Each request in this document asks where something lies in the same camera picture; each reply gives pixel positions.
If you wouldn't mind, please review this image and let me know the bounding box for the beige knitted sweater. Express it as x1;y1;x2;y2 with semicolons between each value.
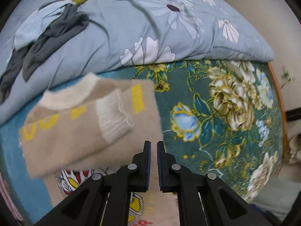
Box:
19;73;179;225

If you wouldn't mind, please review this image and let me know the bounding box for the pink folded cloth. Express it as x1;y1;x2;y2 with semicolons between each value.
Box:
0;173;24;222

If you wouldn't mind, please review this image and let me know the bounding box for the grey-blue floral duvet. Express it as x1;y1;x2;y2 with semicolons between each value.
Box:
1;0;274;123

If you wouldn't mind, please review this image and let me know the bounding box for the light blue garment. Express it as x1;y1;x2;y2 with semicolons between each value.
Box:
13;0;75;51

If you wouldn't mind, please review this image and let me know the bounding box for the dark grey garment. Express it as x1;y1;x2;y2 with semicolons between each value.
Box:
1;4;89;103

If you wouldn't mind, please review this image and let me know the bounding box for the orange wooden bed frame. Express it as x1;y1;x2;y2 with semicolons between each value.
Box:
267;61;289;158

